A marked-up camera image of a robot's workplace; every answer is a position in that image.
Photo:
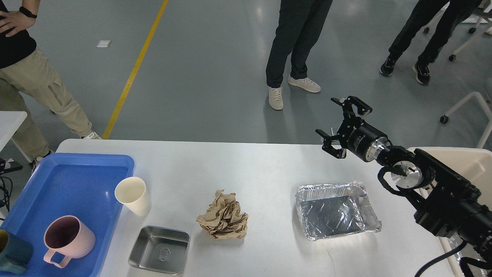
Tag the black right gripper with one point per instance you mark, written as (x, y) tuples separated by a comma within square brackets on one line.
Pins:
[(354, 134)]

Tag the square stainless steel tray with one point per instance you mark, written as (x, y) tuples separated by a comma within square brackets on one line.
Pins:
[(160, 249)]

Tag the pink mug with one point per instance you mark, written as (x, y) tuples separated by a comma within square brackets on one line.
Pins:
[(67, 238)]

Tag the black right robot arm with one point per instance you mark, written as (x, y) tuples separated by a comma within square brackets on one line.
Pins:
[(446, 203)]

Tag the aluminium foil tray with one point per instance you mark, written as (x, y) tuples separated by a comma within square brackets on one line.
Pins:
[(328, 211)]

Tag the white chair leg right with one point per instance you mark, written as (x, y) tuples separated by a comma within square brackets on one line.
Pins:
[(472, 101)]

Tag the person in dark trousers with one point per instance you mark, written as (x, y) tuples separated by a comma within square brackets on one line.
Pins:
[(299, 27)]

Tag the white rolling chair base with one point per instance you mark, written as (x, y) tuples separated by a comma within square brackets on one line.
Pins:
[(482, 14)]

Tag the beige plastic bin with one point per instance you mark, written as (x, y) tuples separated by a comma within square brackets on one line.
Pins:
[(476, 166)]

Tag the crumpled brown paper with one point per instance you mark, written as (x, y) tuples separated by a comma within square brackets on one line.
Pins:
[(223, 219)]

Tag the cream paper cup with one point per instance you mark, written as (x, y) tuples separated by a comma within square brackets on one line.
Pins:
[(132, 193)]

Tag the blue plastic tray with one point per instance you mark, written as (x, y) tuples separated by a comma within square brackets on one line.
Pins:
[(70, 184)]

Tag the person in beige trousers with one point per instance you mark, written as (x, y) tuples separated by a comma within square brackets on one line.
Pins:
[(25, 69)]

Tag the white side table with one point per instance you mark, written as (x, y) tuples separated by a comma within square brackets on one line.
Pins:
[(9, 124)]

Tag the teal cup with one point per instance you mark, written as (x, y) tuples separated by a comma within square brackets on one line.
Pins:
[(15, 253)]

